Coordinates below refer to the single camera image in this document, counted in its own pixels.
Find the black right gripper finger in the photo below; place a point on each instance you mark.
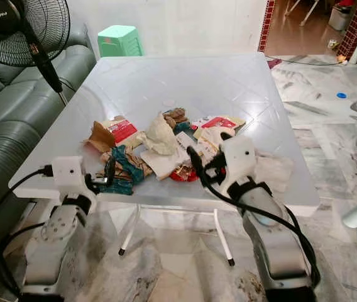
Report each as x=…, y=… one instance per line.
x=225, y=136
x=195, y=161

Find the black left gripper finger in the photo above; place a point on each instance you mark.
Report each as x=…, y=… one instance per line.
x=111, y=170

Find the brown teal wrapper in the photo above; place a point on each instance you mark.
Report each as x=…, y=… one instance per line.
x=128, y=165

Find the red shiny wrapper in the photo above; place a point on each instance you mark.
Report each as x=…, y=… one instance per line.
x=181, y=175

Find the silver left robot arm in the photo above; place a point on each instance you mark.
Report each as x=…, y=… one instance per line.
x=56, y=245

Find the grey bin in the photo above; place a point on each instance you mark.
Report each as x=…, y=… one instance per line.
x=340, y=17

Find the kraft snack packet red label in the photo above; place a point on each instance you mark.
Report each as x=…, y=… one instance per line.
x=120, y=131
x=222, y=123

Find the white paper sheet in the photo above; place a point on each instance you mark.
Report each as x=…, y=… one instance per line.
x=166, y=165

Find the small teal wrapper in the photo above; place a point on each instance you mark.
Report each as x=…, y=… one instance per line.
x=183, y=126

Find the cream crumpled paper wad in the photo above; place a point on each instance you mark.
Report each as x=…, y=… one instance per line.
x=159, y=135

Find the small brown crumpled wrapper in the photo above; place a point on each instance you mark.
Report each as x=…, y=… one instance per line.
x=175, y=114

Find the white metal table legs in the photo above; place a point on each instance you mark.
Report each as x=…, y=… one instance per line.
x=222, y=238

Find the grey-green leather sofa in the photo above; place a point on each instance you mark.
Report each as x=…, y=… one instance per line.
x=9, y=138

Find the green plastic stool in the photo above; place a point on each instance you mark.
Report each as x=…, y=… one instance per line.
x=119, y=41

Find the black standing fan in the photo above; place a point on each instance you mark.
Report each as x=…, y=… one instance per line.
x=41, y=53

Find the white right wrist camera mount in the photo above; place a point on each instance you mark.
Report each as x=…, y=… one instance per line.
x=241, y=157

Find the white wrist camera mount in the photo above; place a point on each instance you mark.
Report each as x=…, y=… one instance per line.
x=68, y=176
x=241, y=157

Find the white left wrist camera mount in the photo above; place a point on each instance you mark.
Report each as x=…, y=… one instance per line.
x=68, y=176

